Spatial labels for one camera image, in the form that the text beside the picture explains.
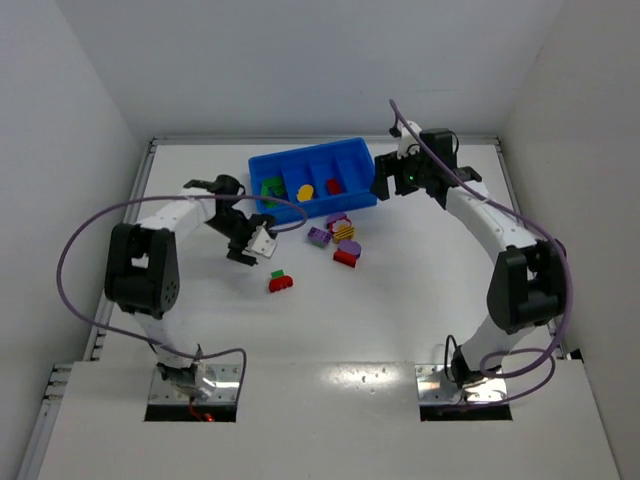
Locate green rectangular lego brick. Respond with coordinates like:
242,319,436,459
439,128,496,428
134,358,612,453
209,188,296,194
261,176,287,198

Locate red scalloped lego block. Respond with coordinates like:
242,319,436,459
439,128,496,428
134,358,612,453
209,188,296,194
268,275,294,293

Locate yellow rounded lego block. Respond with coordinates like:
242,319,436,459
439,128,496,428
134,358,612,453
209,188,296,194
296,184,315,203

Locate purple lego brick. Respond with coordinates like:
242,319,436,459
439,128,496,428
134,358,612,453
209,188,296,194
307,227,332,248

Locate red rectangular lego brick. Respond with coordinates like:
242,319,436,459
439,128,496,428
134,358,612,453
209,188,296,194
326,178,342,195

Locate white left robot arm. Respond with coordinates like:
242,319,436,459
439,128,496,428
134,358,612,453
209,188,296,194
104,174,277,399

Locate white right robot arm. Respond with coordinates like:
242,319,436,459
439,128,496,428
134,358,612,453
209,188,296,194
370,123,567,388

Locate blue divided plastic bin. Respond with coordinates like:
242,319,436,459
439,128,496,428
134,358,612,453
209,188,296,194
248,138,377,225

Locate purple cloud lego block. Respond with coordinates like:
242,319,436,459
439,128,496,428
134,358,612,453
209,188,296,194
325,212,351,232

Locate yellow striped lego block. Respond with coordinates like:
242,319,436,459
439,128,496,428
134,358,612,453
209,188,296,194
331,224,355,244

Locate purple rounded lego block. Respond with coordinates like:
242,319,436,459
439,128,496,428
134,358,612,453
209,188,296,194
338,239,362,258

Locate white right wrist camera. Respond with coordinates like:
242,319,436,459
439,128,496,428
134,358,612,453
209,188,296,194
389,120,421,159

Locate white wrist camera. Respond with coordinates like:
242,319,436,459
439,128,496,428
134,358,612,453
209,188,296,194
389,120,421,159
246,225,278,259

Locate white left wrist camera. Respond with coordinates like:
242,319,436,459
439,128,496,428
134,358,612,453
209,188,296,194
246,225,278,259

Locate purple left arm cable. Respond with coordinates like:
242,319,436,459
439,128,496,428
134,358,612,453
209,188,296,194
57,194,309,396

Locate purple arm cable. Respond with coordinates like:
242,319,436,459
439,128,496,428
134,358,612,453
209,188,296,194
57,194,309,396
388,98,574,414

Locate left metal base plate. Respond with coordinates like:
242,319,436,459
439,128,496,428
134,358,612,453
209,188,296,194
148,364,242,407

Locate metal base plate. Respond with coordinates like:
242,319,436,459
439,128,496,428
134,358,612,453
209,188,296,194
415,364,507,407
148,364,242,407

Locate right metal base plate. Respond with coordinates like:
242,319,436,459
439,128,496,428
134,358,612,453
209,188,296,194
415,364,507,407

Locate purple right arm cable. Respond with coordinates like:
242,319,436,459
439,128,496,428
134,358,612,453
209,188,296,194
388,98,574,414

